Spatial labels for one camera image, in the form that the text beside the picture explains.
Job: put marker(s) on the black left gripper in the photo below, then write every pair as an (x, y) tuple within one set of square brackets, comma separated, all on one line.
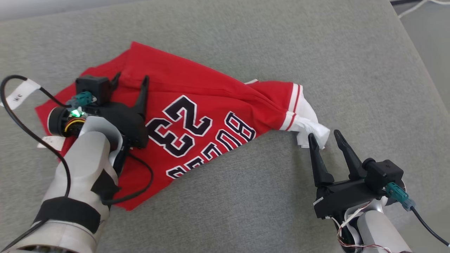
[(130, 126)]

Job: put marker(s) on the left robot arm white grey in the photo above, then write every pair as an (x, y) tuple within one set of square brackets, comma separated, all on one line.
[(84, 158)]

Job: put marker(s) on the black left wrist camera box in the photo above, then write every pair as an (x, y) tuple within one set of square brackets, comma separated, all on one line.
[(93, 86)]

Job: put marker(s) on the grey fabric sofa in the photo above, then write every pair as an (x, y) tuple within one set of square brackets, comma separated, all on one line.
[(246, 211)]

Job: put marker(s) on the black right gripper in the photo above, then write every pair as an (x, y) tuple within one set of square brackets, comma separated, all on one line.
[(337, 198)]

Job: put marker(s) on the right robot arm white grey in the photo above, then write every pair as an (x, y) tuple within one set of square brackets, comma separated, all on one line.
[(376, 232)]

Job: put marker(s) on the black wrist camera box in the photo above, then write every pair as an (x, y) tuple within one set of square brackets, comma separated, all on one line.
[(93, 86), (385, 174)]

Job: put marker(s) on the red basketball jersey number 23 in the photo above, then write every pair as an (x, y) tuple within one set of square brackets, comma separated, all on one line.
[(211, 91)]

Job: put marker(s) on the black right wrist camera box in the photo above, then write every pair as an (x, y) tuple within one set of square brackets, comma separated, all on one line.
[(385, 174)]

